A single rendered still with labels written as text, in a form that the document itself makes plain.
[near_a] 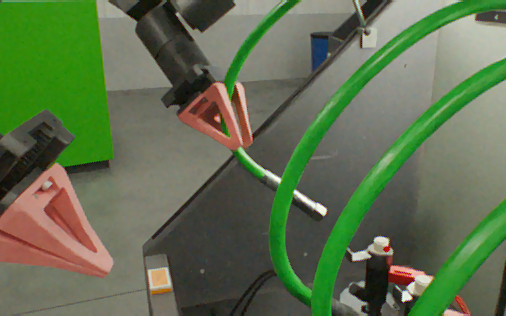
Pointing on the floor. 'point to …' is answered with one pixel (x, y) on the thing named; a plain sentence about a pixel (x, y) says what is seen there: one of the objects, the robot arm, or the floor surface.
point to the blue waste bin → (319, 48)
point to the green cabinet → (45, 74)
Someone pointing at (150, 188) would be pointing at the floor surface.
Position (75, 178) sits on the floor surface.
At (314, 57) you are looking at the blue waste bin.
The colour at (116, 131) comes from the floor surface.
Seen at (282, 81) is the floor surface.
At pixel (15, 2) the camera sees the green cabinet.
